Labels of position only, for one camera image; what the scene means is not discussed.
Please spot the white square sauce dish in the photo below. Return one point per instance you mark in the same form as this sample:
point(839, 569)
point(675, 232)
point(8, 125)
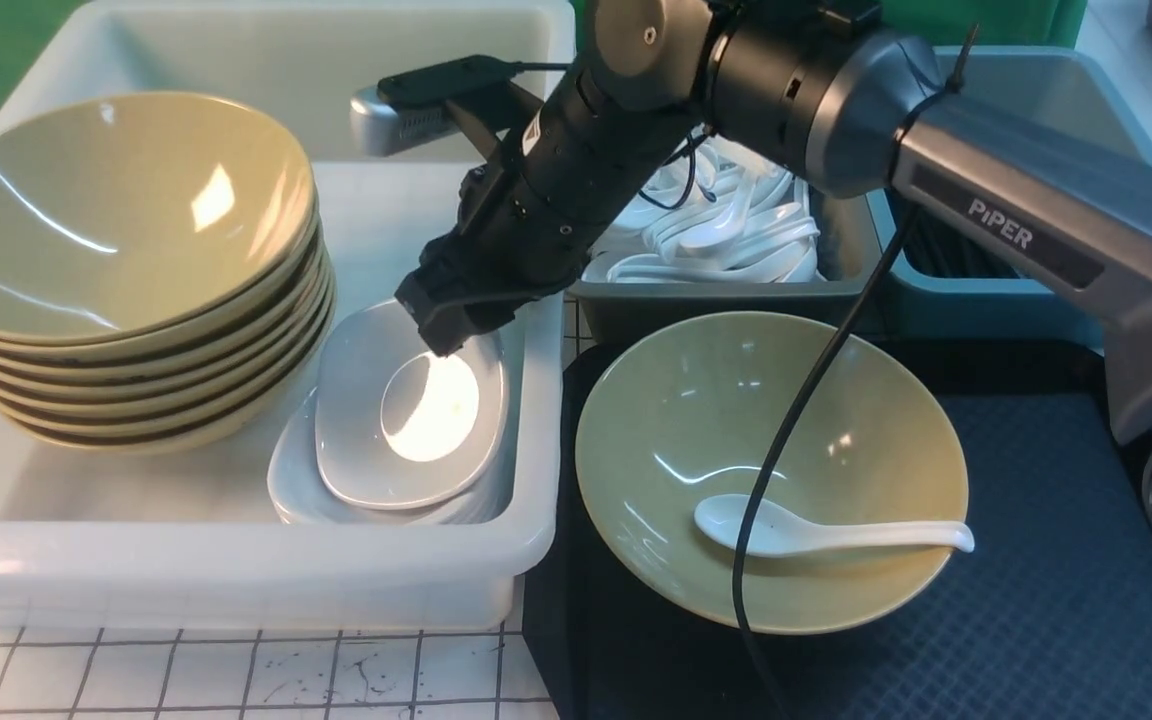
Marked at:
point(397, 427)

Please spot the blue-grey chopstick bin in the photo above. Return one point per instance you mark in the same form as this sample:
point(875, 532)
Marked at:
point(1056, 88)

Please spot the large white plastic tub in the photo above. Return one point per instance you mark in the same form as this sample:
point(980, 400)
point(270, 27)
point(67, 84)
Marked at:
point(192, 540)

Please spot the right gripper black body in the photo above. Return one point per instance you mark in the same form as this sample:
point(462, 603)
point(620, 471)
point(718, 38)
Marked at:
point(556, 173)

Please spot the pile of white spoons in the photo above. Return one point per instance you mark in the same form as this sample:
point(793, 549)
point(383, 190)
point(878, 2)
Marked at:
point(720, 214)

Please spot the grey-brown spoon bin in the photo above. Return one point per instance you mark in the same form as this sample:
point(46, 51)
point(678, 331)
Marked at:
point(848, 251)

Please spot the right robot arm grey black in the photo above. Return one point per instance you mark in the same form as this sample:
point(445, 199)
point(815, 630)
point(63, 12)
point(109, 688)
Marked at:
point(826, 90)

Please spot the stack of yellow bowls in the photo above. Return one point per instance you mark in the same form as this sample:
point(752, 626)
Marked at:
point(187, 385)

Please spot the green backdrop cloth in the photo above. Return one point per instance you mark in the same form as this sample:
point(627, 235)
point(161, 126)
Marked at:
point(27, 26)

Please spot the stack of white sauce dishes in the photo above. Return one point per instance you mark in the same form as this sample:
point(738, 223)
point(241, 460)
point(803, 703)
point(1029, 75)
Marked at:
point(300, 496)

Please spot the black serving tray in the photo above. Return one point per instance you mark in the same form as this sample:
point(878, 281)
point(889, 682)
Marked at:
point(1051, 617)

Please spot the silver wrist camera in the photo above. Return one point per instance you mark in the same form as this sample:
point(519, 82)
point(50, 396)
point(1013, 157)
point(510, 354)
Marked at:
point(426, 105)

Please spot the white ceramic soup spoon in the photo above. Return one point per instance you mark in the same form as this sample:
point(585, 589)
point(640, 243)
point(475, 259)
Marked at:
point(778, 533)

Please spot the bundle of black chopsticks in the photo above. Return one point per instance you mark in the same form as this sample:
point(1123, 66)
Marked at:
point(936, 250)

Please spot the yellow noodle bowl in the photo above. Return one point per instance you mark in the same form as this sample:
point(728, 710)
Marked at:
point(690, 413)

